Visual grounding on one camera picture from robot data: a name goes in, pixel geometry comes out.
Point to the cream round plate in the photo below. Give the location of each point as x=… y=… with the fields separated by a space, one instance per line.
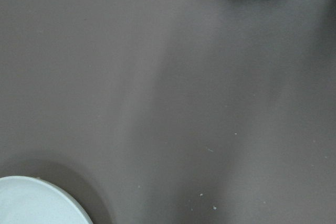
x=33 y=200

